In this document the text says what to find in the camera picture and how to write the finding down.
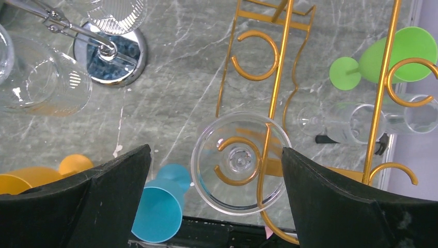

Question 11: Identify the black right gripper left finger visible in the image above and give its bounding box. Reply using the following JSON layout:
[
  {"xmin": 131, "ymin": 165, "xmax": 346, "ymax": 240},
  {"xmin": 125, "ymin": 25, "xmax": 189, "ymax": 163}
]
[{"xmin": 1, "ymin": 144, "xmax": 151, "ymax": 247}]

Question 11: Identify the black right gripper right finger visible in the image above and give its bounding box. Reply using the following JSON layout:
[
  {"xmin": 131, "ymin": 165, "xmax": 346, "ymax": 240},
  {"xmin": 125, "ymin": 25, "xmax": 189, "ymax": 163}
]
[{"xmin": 281, "ymin": 148, "xmax": 437, "ymax": 247}]

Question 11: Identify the blue plastic wine glass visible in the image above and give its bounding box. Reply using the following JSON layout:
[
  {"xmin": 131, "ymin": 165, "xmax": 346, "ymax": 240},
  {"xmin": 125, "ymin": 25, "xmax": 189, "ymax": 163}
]
[{"xmin": 131, "ymin": 164, "xmax": 191, "ymax": 243}]

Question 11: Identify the orange plastic wine glass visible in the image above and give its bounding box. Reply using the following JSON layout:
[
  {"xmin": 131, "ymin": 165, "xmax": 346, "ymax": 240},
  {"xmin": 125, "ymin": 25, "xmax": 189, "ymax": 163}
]
[
  {"xmin": 1, "ymin": 174, "xmax": 32, "ymax": 195},
  {"xmin": 3, "ymin": 154, "xmax": 93, "ymax": 188}
]

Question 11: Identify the clear wine glass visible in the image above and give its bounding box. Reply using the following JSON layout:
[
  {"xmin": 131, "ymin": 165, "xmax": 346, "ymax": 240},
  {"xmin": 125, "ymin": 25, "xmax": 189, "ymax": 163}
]
[
  {"xmin": 297, "ymin": 102, "xmax": 374, "ymax": 144},
  {"xmin": 382, "ymin": 96, "xmax": 437, "ymax": 134},
  {"xmin": 190, "ymin": 112, "xmax": 291, "ymax": 215}
]

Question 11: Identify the green plastic wine glass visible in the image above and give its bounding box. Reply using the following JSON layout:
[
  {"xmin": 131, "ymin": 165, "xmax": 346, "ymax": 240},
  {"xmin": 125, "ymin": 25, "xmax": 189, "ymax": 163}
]
[{"xmin": 329, "ymin": 26, "xmax": 437, "ymax": 90}]

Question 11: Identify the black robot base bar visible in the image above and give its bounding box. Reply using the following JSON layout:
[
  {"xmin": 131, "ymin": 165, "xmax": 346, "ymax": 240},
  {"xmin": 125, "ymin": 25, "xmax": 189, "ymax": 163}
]
[{"xmin": 127, "ymin": 216, "xmax": 299, "ymax": 248}]

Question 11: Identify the clear ribbed glass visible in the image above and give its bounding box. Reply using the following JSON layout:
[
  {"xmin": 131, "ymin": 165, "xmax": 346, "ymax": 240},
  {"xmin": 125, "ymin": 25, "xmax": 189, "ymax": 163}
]
[
  {"xmin": 1, "ymin": 32, "xmax": 92, "ymax": 117},
  {"xmin": 66, "ymin": 0, "xmax": 147, "ymax": 35}
]

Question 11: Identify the chrome wire glass rack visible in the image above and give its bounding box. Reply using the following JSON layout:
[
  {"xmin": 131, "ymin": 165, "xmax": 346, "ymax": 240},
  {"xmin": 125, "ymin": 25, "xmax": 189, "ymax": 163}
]
[{"xmin": 5, "ymin": 1, "xmax": 148, "ymax": 87}]

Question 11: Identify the gold wire glass rack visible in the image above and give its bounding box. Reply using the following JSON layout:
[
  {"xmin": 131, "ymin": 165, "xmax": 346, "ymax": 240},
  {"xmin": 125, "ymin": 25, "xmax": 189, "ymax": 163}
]
[{"xmin": 226, "ymin": 1, "xmax": 437, "ymax": 244}]

